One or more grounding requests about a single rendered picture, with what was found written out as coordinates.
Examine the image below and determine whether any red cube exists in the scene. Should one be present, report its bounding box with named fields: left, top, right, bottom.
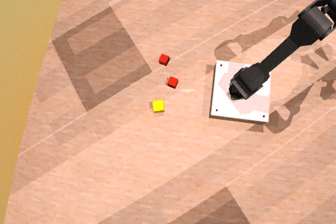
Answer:
left=158, top=54, right=169, bottom=66
left=167, top=77, right=178, bottom=89

